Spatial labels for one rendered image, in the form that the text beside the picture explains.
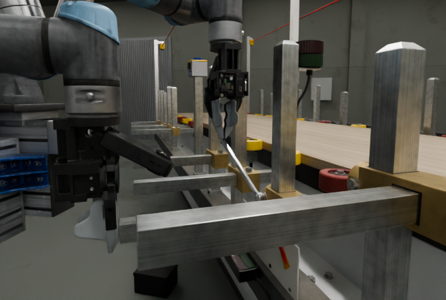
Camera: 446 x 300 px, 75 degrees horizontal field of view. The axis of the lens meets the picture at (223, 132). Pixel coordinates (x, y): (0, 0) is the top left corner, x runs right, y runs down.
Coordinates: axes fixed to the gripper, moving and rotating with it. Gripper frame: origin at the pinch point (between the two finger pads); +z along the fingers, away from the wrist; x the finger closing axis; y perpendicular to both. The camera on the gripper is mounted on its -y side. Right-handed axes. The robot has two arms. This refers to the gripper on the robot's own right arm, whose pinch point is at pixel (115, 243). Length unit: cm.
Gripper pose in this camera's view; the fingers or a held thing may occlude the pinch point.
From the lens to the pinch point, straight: 51.5
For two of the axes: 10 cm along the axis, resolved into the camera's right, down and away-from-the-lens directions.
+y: -9.5, 0.3, -3.0
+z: 0.0, 9.9, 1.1
